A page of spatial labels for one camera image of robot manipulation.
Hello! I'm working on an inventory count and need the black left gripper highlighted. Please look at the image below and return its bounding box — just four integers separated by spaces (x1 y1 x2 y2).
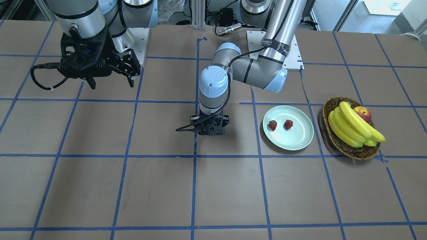
190 113 230 136

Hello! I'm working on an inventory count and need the black power adapter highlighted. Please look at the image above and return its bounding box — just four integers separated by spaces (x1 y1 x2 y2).
218 8 234 26

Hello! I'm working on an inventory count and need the red apple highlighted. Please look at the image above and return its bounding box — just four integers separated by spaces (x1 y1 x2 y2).
353 106 372 122

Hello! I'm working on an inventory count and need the yellow banana bunch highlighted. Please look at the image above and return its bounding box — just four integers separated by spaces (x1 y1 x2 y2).
328 101 386 148

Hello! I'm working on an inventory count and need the red strawberry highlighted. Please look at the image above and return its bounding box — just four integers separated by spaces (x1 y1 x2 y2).
283 119 293 130
268 120 277 131

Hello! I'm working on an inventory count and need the silver cylindrical connector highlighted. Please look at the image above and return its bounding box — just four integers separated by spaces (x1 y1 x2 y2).
215 23 242 37

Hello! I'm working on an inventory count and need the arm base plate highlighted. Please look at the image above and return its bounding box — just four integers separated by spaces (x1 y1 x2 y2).
112 28 150 67
246 30 305 71

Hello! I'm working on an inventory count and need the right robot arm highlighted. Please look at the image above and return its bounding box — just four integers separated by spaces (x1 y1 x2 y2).
30 0 158 91

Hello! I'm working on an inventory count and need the aluminium frame post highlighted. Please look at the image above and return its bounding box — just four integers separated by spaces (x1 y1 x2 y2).
189 0 207 31

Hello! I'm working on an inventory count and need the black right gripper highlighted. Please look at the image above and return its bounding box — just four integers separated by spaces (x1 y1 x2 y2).
57 25 141 90

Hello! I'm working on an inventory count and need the brown wicker basket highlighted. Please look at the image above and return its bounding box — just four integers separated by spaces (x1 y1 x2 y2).
318 97 380 160

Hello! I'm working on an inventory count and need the light green plate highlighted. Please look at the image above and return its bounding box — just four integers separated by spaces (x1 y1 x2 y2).
262 105 314 151

